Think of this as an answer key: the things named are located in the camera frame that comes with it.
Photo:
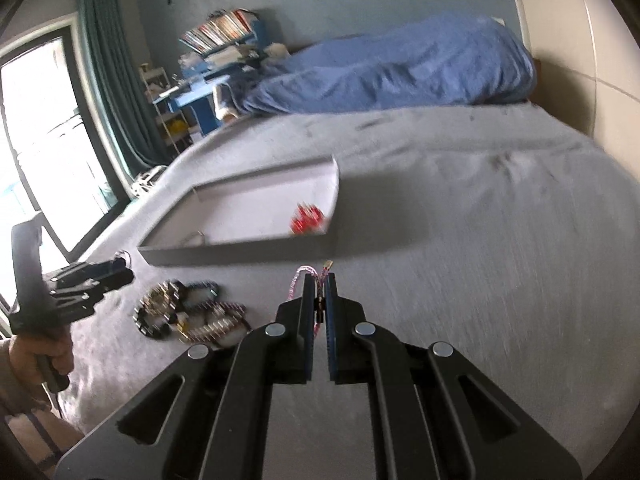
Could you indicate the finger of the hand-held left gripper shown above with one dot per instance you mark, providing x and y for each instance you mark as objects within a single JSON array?
[
  {"x": 75, "y": 304},
  {"x": 110, "y": 276}
]

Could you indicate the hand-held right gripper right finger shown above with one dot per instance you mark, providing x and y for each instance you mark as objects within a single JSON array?
[{"x": 331, "y": 342}]

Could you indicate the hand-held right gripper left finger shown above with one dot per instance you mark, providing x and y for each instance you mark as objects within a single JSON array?
[{"x": 309, "y": 332}]

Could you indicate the grey cardboard tray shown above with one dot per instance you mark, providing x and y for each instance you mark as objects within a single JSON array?
[{"x": 240, "y": 210}]

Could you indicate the person's left hand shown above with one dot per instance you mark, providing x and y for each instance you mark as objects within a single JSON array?
[{"x": 25, "y": 360}]

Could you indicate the black framed glass door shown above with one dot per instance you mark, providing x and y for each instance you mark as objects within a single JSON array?
[{"x": 45, "y": 135}]

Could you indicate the person's beige clothing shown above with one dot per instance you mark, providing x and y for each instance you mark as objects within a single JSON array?
[{"x": 30, "y": 440}]

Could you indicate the white shelf rack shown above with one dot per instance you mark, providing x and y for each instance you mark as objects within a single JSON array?
[{"x": 167, "y": 110}]

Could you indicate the grey bed blanket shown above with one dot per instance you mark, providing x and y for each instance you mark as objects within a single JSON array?
[{"x": 450, "y": 210}]

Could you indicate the teal curtain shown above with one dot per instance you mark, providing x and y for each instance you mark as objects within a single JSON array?
[{"x": 115, "y": 85}]

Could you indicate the blue wooden desk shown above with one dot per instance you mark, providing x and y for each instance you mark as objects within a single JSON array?
[{"x": 200, "y": 95}]

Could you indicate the row of books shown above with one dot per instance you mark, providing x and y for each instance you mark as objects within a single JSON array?
[{"x": 217, "y": 30}]

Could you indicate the blue pillow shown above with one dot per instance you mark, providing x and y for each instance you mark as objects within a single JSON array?
[{"x": 390, "y": 65}]

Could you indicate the wooden headboard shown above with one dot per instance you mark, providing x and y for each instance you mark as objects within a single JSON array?
[{"x": 537, "y": 80}]

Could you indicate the white wardrobe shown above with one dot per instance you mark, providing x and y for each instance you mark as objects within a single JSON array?
[{"x": 585, "y": 45}]

